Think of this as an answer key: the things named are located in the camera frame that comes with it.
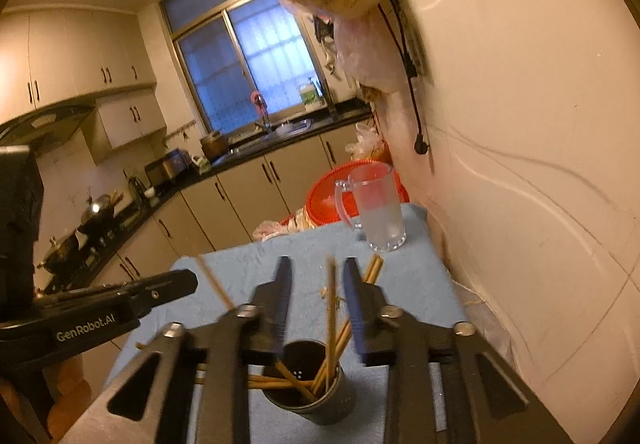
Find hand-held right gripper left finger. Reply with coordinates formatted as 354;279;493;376
60;256;294;444

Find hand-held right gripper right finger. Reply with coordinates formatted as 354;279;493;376
342;258;576;444

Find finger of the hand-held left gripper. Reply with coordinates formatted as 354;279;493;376
35;269;198;311

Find tan wooden chopstick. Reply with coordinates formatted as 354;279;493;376
195;255;236;312
322;255;339;395

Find pile of wooden chopsticks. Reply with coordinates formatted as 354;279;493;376
136;254;384;404

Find dark perforated chopstick holder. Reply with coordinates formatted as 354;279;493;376
262;340;347;426

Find blue towel table cover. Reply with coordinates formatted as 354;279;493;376
102;203;468;444

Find lidded cooking pot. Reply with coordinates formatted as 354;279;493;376
37;231;82;273

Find crumpled plastic bag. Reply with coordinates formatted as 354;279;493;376
347;121;392;163
252;219;307;243

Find black wok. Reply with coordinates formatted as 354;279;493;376
77;194;122;231

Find clear glass pitcher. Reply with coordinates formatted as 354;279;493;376
334;162;407;253

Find red plastic basin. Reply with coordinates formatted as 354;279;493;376
306;159;410;229

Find range hood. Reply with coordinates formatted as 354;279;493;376
0;104;97;151

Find beige lower kitchen cabinets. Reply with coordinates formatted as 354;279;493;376
90;124;374;315

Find beige kitchen cabinets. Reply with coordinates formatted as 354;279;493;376
90;124;374;315
0;8;168;151

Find steel rice cooker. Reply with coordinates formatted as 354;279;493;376
145;149;191;187

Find brown pot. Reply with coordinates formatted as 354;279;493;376
200;131;229;161

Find black kitchen countertop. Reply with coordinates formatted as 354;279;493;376
35;106;374;297

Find beige upper kitchen cabinets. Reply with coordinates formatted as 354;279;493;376
0;8;168;151

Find green detergent bottle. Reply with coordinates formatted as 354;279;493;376
298;78;324;111

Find white hanging plastic bag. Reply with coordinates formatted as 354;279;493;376
332;16;417;95

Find kitchen window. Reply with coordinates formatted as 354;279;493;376
160;0;332;135

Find black cable with plug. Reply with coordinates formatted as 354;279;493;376
375;0;431;155

